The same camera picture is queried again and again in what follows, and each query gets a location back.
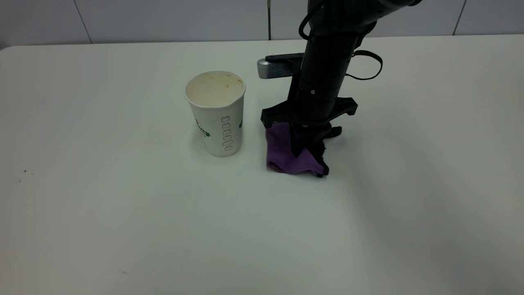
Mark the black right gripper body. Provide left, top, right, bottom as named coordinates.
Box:
left=261, top=76, right=359, bottom=135

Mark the white paper coffee cup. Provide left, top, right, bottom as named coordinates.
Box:
left=184, top=70, right=246, bottom=158

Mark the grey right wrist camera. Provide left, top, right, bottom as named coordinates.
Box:
left=257, top=53, right=306, bottom=79

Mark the purple cloth with black trim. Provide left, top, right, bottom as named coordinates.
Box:
left=265, top=122, right=330, bottom=178

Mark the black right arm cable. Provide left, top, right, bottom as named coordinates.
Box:
left=345, top=50, right=384, bottom=81

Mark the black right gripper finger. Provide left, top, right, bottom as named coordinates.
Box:
left=289, top=125, right=307, bottom=159
left=309, top=125, right=343, bottom=158

